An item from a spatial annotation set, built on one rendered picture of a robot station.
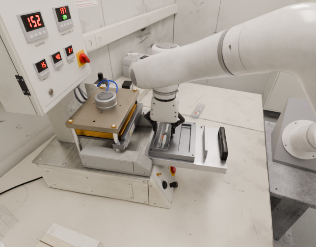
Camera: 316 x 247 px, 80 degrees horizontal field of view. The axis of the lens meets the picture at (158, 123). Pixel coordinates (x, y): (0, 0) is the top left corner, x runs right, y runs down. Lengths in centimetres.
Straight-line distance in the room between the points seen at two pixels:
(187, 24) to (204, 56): 262
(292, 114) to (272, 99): 167
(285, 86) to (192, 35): 140
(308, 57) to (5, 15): 59
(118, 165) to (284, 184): 74
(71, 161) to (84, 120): 20
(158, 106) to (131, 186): 32
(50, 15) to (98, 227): 72
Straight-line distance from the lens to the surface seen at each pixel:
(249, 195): 95
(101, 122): 65
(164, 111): 66
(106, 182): 78
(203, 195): 89
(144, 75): 50
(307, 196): 107
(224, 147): 72
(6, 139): 114
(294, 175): 112
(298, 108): 118
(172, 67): 46
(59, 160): 83
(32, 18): 65
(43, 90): 67
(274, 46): 33
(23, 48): 62
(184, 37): 306
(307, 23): 32
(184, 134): 78
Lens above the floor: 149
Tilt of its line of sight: 37 degrees down
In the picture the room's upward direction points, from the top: straight up
